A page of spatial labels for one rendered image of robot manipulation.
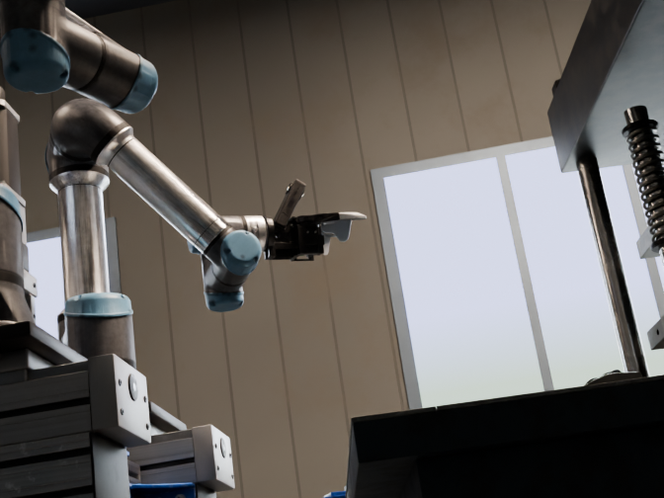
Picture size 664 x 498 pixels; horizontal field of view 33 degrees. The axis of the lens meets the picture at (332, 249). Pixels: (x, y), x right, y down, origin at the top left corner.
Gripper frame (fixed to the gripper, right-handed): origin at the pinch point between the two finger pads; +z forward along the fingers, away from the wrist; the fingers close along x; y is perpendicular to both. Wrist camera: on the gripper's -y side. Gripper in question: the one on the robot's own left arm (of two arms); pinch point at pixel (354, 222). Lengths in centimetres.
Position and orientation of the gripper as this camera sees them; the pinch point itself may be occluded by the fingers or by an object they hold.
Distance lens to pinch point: 234.1
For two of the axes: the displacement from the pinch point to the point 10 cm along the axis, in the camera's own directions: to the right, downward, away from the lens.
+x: 3.2, -2.3, -9.2
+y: 0.9, 9.7, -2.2
